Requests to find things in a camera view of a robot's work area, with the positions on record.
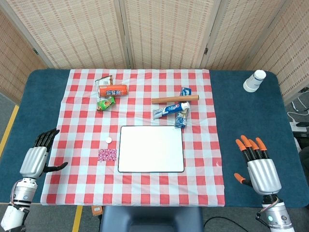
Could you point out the pink patterned square packet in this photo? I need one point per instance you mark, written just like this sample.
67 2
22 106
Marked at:
107 155

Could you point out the white paper cup stack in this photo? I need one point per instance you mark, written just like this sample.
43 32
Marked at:
254 81

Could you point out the dark blue table cover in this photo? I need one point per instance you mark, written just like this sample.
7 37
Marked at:
253 116

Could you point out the red white checkered tablecloth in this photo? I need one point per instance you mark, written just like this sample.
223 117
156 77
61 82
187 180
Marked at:
79 135

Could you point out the orange soda can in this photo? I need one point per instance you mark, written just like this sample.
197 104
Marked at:
113 91

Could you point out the green snack packet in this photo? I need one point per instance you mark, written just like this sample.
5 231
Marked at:
105 104

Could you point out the small white bottle cap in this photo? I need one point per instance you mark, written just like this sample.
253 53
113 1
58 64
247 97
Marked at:
108 140

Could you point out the silver brown snack packet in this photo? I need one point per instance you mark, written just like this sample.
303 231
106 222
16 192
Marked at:
103 80

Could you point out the woven folding screen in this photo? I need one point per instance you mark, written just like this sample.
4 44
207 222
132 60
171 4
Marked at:
166 31

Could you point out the silver black-fingered left robot hand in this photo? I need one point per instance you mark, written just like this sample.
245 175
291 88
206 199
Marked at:
32 162

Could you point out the blue white toothpaste tube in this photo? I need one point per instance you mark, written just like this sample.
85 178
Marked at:
169 110

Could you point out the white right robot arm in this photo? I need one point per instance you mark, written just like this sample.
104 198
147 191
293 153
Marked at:
277 215

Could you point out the small blue white packet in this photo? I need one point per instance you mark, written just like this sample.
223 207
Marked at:
186 91

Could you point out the small orange box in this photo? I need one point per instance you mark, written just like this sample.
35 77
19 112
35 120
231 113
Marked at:
97 210

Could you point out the white power strip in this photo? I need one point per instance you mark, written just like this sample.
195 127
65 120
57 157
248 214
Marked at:
295 126

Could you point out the dark blue seat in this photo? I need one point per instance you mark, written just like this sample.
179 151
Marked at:
152 220

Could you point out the wooden rolling pin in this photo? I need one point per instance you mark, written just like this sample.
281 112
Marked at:
173 99

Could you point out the silver orange-tipped right robot hand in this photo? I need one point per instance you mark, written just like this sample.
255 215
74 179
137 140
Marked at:
263 176

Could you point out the blue snack bag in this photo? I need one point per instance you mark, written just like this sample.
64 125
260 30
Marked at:
181 120

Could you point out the white rectangular tray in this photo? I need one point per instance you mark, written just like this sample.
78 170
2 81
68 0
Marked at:
150 148

